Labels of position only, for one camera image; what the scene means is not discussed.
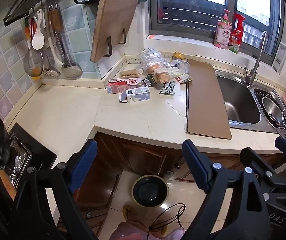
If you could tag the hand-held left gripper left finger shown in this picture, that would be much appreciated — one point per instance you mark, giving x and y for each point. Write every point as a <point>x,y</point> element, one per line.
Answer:
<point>83,160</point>

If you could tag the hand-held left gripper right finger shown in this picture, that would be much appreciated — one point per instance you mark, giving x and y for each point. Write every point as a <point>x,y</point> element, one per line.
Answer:
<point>195,162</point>

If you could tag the round trash bin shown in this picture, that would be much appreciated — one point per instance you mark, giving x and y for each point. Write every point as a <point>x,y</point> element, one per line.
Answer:
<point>150,192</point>

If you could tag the pink carton box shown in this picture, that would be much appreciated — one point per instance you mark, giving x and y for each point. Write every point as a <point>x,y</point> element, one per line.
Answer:
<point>123,83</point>

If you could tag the clear plastic bottle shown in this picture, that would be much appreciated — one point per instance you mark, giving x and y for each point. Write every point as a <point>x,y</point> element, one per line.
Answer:
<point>181,65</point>

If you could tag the beige loofah sponge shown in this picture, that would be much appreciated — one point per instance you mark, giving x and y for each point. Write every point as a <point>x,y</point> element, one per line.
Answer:
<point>129,73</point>

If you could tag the clear plastic bag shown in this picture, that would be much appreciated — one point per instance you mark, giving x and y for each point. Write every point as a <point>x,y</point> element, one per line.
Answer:
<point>153,58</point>

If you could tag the steel bowl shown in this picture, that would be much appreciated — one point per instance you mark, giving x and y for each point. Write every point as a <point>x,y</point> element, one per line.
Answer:
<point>270,107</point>

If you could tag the black glass stove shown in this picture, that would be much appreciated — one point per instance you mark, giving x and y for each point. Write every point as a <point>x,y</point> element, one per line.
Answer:
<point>38,150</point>

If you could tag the crumpled aluminium foil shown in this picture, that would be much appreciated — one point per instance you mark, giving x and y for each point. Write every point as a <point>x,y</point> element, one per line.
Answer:
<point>20,160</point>

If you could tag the brown cardboard sheet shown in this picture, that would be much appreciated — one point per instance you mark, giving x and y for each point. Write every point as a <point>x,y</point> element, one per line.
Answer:
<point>205,100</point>

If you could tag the steel kitchen sink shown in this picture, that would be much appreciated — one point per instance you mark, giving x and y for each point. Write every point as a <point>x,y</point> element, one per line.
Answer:
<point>240,100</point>

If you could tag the yellow slipper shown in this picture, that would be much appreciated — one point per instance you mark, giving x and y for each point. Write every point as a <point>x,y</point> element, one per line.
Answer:
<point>161,228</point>
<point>129,212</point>

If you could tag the black dotted packet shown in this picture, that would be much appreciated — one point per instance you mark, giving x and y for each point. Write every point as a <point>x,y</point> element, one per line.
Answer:
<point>168,88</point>

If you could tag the red and white small packet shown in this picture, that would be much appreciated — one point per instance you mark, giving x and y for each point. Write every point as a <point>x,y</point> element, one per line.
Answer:
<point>182,79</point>

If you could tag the white and blue carton box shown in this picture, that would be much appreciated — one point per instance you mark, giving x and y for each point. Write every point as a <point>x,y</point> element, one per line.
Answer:
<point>136,94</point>

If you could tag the pink pants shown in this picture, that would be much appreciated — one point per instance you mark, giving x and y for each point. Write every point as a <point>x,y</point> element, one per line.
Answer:
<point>133,232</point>

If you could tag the brown cracker packet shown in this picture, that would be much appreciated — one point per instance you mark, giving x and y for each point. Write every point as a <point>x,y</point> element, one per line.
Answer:
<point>163,77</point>

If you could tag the metal ladle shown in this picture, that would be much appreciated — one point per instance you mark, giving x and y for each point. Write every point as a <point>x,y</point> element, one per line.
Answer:
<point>71,68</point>

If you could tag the metal slotted spatula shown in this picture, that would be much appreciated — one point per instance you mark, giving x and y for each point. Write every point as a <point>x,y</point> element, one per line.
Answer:
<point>51,73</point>

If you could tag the white paper wrapper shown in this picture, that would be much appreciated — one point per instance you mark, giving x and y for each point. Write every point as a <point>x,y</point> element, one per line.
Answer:
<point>174,72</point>

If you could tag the dark green box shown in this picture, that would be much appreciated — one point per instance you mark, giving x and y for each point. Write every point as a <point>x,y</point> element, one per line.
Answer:
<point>150,80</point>

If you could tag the steel faucet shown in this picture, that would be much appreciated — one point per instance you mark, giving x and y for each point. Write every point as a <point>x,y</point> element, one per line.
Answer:
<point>257,57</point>

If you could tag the small white bottle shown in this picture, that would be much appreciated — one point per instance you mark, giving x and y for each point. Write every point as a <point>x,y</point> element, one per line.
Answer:
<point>140,70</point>

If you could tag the yellow snack wrapper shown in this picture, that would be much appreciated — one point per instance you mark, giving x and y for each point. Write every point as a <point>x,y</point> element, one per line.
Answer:
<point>179,55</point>

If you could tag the metal mesh strainer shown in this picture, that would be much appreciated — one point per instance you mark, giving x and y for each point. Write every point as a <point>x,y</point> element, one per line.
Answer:
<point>33,63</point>

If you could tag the black cutting board holder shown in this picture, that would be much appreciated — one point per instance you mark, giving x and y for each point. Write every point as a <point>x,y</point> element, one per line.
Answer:
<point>110,46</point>

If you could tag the red spray bottle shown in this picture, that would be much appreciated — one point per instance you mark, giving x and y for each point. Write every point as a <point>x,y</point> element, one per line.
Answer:
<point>235,38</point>

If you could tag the white rice paddle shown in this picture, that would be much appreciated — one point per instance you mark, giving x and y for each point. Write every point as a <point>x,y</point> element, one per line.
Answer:
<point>38,40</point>

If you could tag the pink soap bottle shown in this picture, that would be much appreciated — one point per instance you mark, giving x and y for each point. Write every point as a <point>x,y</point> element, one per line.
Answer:
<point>222,35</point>

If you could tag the wooden cutting board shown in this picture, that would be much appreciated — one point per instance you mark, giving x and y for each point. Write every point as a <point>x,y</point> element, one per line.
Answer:
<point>113,30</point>

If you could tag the white wall socket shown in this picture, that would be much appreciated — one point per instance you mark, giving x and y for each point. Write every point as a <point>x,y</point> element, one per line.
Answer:
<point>280,57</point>

